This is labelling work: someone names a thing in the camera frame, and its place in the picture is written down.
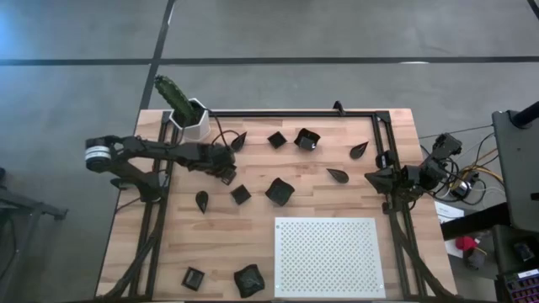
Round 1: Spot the white faceted plant pot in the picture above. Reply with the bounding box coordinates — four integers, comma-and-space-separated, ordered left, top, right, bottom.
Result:
168, 97, 211, 143

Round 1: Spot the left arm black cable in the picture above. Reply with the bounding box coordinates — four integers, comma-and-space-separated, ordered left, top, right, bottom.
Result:
205, 109, 242, 148

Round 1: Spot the box of coloured parts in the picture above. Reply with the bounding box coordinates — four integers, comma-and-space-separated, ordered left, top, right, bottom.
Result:
495, 268, 539, 303

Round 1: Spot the black floor beam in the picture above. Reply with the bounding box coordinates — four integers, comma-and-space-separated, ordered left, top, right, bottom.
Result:
440, 201, 510, 242

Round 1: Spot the white perforated raised tray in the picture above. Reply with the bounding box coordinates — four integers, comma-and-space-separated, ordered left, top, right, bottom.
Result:
274, 216, 387, 300

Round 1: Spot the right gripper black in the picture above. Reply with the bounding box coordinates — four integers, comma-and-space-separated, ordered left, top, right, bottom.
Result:
364, 150, 422, 215

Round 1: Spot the white paper sheet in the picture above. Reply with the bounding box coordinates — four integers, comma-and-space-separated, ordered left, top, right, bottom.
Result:
444, 237, 464, 258
435, 200, 466, 224

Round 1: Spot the small black square plate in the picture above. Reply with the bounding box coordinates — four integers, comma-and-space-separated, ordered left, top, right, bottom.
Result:
230, 183, 253, 206
181, 266, 206, 292
267, 130, 288, 150

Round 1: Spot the black metal stand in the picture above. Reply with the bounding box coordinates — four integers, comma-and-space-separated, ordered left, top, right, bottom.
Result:
0, 167, 69, 295

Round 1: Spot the black teardrop mini plate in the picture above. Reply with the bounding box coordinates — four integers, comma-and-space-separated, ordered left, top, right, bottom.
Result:
230, 130, 248, 153
195, 190, 210, 215
326, 167, 350, 185
349, 141, 370, 161

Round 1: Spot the dark grey equipment cabinet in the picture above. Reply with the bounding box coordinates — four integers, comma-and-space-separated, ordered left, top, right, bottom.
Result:
491, 108, 539, 235

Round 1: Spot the black padded seat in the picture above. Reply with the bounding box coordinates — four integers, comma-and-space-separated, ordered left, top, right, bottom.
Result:
491, 224, 539, 274

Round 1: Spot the small grey electronics box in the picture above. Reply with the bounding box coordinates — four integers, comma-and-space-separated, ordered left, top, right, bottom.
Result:
450, 179, 472, 199

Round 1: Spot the tall green cactus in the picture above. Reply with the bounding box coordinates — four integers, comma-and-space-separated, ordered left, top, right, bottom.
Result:
153, 74, 199, 126

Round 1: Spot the black wavy square plate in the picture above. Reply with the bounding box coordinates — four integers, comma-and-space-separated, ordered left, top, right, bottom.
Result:
293, 127, 322, 152
264, 177, 296, 208
233, 263, 266, 300

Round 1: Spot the small grey object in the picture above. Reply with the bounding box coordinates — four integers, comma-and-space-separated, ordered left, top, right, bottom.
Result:
465, 250, 486, 270

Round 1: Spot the yellow cable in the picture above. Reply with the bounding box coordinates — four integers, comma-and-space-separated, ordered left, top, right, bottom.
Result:
461, 147, 505, 184

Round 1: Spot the black round pole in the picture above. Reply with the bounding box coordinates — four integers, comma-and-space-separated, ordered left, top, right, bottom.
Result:
510, 99, 539, 129

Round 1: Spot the small red object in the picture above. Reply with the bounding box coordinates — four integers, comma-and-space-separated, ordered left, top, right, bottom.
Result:
454, 235, 479, 253

